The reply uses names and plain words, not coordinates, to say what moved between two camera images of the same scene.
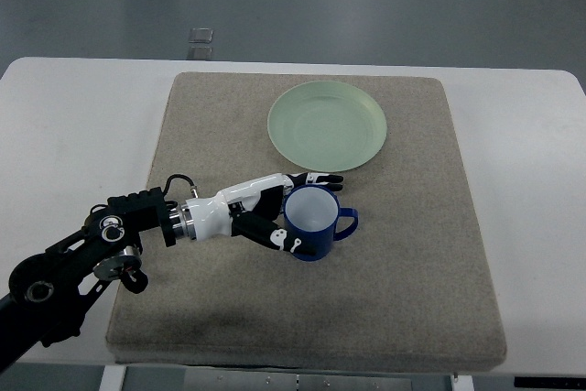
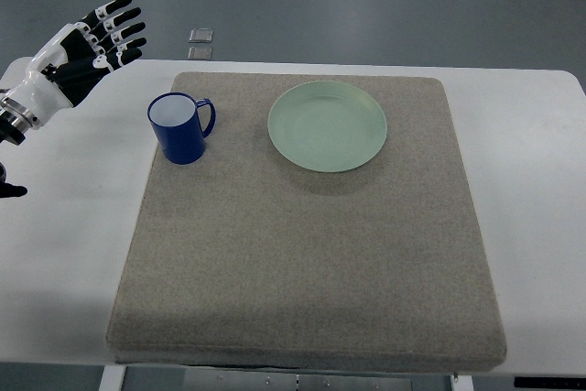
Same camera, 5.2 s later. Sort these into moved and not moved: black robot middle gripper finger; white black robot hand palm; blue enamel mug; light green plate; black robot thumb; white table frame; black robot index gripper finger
Moved: black robot thumb; black robot index gripper finger; black robot middle gripper finger; blue enamel mug; white black robot hand palm
Not moved: light green plate; white table frame
